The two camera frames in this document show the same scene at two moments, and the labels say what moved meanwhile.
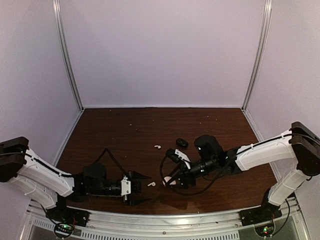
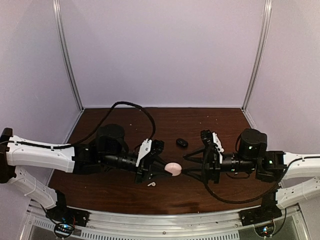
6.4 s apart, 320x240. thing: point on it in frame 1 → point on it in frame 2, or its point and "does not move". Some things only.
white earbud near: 153,184 does not move
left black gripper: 132,174 → 145,167
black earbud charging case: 182,142 does not move
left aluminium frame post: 59,16 does not move
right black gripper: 185,177 → 212,166
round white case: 167,179 → 173,168
